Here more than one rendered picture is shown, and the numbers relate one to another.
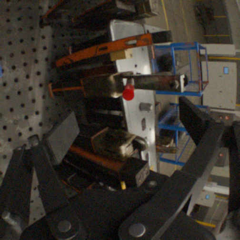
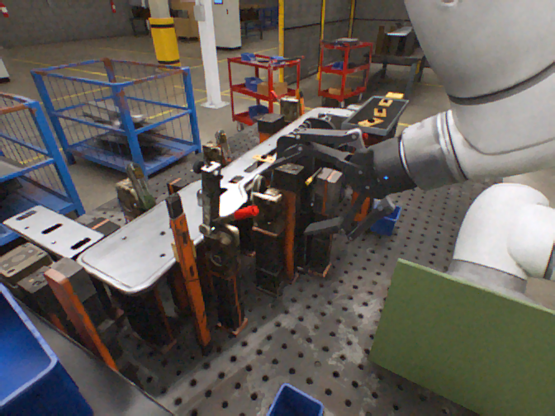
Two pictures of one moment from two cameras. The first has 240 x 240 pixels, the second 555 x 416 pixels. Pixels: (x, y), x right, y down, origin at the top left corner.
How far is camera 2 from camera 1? 0.41 m
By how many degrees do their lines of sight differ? 26
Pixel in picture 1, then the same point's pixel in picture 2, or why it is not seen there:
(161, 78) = (211, 189)
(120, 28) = (131, 276)
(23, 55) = (229, 399)
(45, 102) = (258, 323)
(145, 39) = (181, 223)
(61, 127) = (322, 227)
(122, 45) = (187, 248)
